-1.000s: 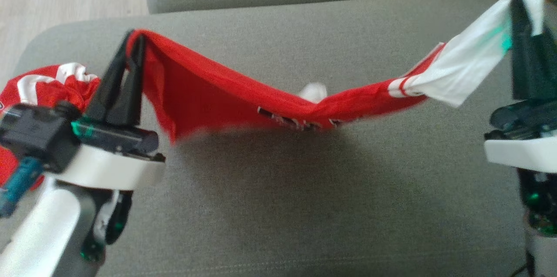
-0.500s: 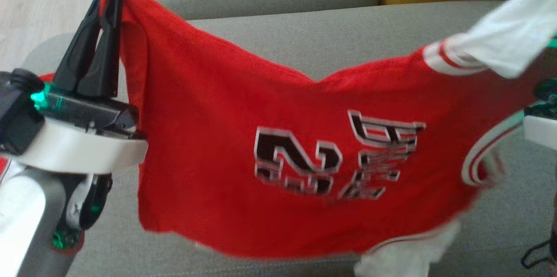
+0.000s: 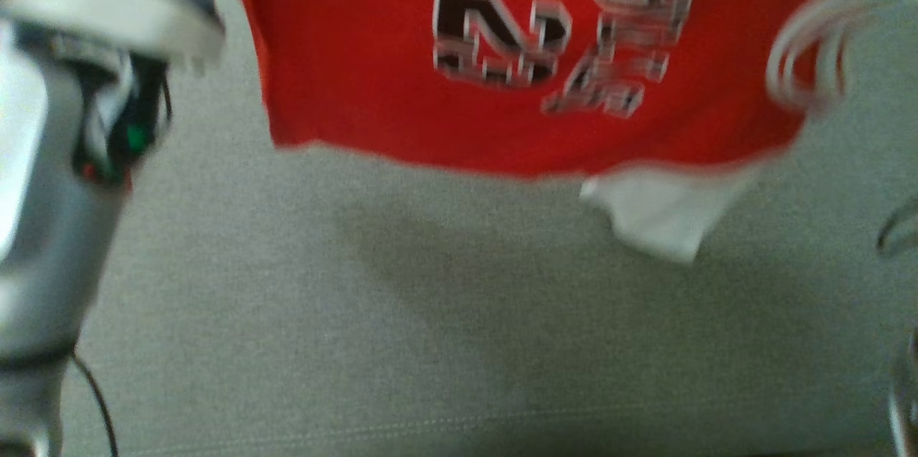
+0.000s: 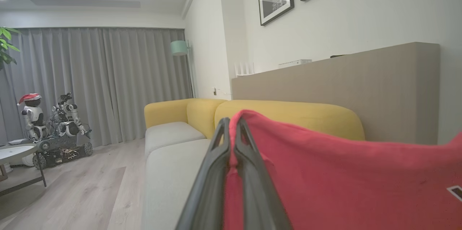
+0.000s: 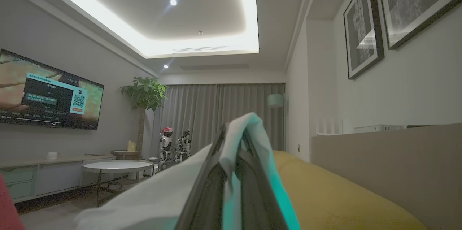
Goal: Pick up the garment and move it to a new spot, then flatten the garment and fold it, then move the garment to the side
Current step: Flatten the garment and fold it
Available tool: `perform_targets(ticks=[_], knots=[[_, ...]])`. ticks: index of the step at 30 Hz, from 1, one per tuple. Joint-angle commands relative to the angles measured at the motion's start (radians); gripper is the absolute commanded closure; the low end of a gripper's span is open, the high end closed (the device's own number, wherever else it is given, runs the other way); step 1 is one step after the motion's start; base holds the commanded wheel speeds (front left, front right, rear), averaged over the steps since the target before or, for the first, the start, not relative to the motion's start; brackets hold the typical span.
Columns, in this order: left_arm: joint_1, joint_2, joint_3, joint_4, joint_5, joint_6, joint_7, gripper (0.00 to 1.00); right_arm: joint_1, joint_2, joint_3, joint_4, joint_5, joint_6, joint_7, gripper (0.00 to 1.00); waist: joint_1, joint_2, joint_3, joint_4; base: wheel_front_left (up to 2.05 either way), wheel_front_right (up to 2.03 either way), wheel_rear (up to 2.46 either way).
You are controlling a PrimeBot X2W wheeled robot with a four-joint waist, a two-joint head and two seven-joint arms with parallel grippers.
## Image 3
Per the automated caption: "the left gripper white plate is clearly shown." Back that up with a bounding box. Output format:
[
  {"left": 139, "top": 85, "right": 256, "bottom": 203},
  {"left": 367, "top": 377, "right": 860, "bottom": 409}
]
[{"left": 0, "top": 0, "right": 227, "bottom": 70}]

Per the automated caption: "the red Bulls jersey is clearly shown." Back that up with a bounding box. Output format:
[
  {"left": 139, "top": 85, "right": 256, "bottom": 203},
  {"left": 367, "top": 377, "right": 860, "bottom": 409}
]
[{"left": 204, "top": 0, "right": 918, "bottom": 264}]

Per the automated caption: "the grey sofa seat cushion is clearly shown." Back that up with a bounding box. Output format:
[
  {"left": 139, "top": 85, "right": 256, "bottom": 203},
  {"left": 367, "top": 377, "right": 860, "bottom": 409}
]
[{"left": 61, "top": 0, "right": 918, "bottom": 457}]

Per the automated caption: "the black cable with teal connector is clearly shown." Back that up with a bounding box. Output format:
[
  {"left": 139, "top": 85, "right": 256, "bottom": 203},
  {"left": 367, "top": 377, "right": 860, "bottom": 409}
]
[
  {"left": 876, "top": 199, "right": 918, "bottom": 260},
  {"left": 70, "top": 353, "right": 120, "bottom": 457}
]

